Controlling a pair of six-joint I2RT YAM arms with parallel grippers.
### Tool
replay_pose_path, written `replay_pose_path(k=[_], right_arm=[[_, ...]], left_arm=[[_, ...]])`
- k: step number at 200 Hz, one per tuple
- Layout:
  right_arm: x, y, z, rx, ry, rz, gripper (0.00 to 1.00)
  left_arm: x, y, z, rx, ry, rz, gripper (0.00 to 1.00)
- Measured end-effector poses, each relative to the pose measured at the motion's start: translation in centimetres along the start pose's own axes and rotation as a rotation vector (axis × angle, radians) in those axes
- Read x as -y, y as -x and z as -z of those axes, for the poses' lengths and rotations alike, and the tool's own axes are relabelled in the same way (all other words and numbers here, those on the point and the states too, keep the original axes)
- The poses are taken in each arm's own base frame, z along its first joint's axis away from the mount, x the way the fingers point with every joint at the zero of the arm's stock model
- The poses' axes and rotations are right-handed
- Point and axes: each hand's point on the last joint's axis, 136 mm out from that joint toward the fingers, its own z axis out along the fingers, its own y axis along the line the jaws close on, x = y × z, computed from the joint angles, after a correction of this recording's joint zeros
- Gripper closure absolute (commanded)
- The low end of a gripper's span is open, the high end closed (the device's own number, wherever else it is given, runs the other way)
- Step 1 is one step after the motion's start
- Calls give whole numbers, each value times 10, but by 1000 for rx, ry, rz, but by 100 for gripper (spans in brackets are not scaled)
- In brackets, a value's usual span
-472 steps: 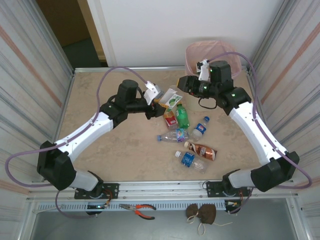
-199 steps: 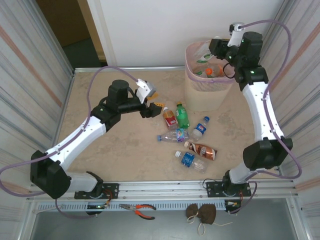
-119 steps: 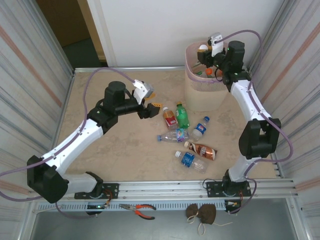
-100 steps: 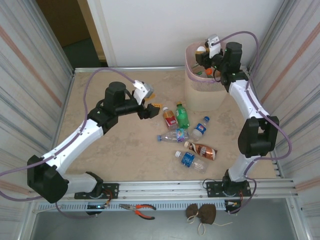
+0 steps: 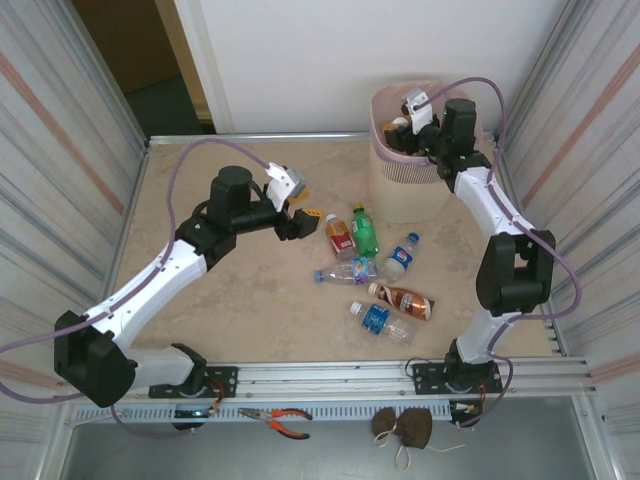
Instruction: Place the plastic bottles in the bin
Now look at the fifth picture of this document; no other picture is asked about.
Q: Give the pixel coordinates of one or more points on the red label bottle white cap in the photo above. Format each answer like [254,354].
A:
[342,244]

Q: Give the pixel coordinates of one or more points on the green bottle yellow cap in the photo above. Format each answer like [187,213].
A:
[365,235]

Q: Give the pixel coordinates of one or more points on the clear bottle purple label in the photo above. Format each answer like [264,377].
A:
[362,267]

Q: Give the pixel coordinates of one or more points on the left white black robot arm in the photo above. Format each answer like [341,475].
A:
[160,272]

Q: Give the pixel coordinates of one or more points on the mesh bin with pink liner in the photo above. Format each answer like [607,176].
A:
[387,107]

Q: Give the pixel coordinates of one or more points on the clear bottle blue label white cap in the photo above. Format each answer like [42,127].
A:
[376,317]

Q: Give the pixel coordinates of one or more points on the brown shiny bottle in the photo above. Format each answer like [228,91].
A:
[407,300]

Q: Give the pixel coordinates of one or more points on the black base electronics box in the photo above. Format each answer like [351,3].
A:
[462,407]
[192,414]

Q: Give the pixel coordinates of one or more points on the aluminium table edge rail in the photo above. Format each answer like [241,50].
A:
[300,136]
[557,345]

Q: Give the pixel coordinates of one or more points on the white door frame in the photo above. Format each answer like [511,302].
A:
[200,75]

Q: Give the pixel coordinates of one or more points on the long aluminium mounting rail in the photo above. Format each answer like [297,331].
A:
[325,375]

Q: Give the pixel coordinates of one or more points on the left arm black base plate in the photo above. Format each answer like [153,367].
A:
[225,380]

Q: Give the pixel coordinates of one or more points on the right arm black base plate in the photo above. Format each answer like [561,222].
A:
[425,375]

